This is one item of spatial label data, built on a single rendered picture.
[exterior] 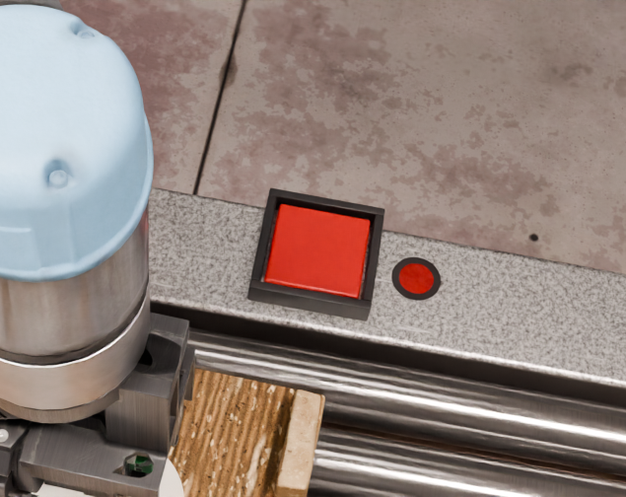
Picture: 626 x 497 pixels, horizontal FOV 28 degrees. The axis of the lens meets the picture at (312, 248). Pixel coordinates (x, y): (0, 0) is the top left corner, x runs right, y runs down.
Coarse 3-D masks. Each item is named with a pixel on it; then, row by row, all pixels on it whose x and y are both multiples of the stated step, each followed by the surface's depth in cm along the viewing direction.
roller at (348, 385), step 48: (192, 336) 75; (240, 336) 76; (288, 384) 74; (336, 384) 74; (384, 384) 74; (432, 384) 75; (480, 384) 76; (384, 432) 76; (432, 432) 75; (480, 432) 74; (528, 432) 74; (576, 432) 74; (624, 432) 74
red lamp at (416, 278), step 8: (408, 264) 80; (416, 264) 80; (400, 272) 79; (408, 272) 79; (416, 272) 79; (424, 272) 79; (400, 280) 79; (408, 280) 79; (416, 280) 79; (424, 280) 79; (432, 280) 79; (408, 288) 79; (416, 288) 79; (424, 288) 79
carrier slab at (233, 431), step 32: (224, 384) 72; (256, 384) 72; (192, 416) 70; (224, 416) 71; (256, 416) 71; (288, 416) 71; (320, 416) 71; (192, 448) 69; (224, 448) 70; (256, 448) 70; (192, 480) 68; (224, 480) 69; (256, 480) 69
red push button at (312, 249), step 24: (288, 216) 79; (312, 216) 79; (336, 216) 79; (288, 240) 78; (312, 240) 78; (336, 240) 78; (360, 240) 79; (288, 264) 77; (312, 264) 77; (336, 264) 77; (360, 264) 78; (312, 288) 76; (336, 288) 77; (360, 288) 77
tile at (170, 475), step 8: (168, 464) 68; (168, 472) 67; (176, 472) 67; (168, 480) 67; (176, 480) 67; (40, 488) 66; (48, 488) 66; (56, 488) 66; (64, 488) 66; (160, 488) 67; (168, 488) 67; (176, 488) 67; (40, 496) 66; (48, 496) 66; (56, 496) 66; (64, 496) 66; (72, 496) 66; (80, 496) 66; (88, 496) 66; (160, 496) 67; (168, 496) 67; (176, 496) 67
